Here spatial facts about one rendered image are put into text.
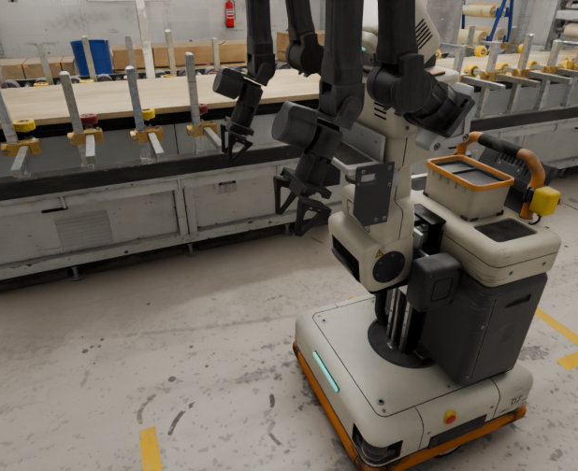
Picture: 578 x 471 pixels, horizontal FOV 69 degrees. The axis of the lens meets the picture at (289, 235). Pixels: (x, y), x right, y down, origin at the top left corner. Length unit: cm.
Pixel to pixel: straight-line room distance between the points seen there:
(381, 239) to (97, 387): 132
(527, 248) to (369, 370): 63
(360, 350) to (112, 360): 108
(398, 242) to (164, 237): 162
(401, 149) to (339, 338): 79
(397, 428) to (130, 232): 173
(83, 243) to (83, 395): 89
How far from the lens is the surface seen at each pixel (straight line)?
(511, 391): 165
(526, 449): 185
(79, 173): 208
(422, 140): 94
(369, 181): 100
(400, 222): 115
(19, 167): 181
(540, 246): 131
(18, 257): 259
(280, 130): 76
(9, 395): 211
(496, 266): 123
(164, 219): 249
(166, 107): 220
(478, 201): 130
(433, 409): 147
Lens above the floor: 139
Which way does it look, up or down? 30 degrees down
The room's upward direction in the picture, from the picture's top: straight up
